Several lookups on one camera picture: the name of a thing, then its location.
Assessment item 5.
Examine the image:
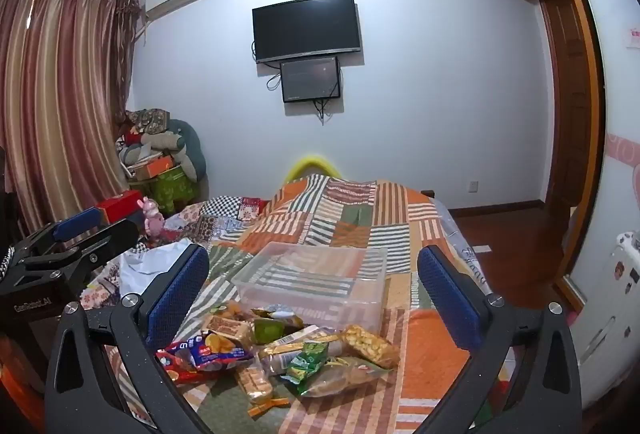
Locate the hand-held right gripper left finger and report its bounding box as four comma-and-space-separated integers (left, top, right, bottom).
44, 241, 211, 434

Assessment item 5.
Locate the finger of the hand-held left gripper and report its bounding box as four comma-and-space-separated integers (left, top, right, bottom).
15, 218, 141, 272
17, 208, 102, 255

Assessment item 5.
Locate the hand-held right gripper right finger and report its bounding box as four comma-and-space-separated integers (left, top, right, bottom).
417, 244, 583, 434

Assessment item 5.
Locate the orange snack packet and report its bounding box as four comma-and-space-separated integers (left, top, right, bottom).
210, 301, 251, 322

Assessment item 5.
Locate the brown label bread packet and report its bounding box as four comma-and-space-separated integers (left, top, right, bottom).
202, 314, 256, 350

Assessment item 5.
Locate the red blue snack packet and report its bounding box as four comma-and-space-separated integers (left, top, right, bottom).
156, 333, 255, 382

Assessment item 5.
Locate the yellow corn puff packet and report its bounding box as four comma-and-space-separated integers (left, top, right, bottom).
342, 324, 401, 370

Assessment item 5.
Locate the clear plastic storage bin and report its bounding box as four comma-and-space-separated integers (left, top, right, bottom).
231, 241, 388, 327

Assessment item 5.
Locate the small green snack packet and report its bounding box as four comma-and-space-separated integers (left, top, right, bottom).
282, 341, 331, 385

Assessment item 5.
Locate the red box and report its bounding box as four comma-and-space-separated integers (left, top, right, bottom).
95, 190, 146, 225

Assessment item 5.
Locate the white plastic bag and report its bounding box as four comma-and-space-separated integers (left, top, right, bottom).
120, 239, 193, 299

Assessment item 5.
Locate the pink plush toy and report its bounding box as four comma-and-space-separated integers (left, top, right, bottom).
141, 197, 165, 237

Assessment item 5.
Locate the green cardboard box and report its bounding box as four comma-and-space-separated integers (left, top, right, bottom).
150, 166, 198, 215

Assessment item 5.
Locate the orange cardboard box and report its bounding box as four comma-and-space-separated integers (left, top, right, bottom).
132, 156, 176, 181

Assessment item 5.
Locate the green jelly packet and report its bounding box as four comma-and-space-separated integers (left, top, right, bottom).
252, 318, 297, 345

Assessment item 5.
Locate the checkered patchwork quilt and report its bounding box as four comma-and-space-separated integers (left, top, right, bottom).
165, 195, 271, 245

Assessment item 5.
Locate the yellow white snack packet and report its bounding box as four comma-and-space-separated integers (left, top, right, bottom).
251, 304, 307, 322

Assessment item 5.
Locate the striped patchwork blanket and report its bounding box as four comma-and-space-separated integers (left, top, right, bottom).
165, 176, 501, 434

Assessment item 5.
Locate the striped brown curtain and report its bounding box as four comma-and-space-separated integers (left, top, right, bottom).
0, 0, 143, 239

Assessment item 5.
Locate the patterned fabric bag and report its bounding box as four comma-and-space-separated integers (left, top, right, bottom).
125, 108, 173, 135

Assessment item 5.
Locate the gold wrapped biscuit packet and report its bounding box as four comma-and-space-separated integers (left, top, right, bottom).
257, 326, 346, 375

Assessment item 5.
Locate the small orange stick packet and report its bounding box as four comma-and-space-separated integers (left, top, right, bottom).
247, 396, 288, 417

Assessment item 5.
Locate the white cabinet with stickers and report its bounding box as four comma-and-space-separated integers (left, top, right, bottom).
570, 231, 640, 410

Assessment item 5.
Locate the yellow rounded object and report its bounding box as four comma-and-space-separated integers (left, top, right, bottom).
286, 155, 342, 182

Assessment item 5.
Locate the small black monitor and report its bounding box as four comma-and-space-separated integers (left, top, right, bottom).
280, 56, 342, 103

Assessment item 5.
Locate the wooden door frame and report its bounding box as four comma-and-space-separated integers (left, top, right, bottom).
537, 0, 608, 309

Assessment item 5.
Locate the black wall television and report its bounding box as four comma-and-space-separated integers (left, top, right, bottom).
251, 0, 362, 64

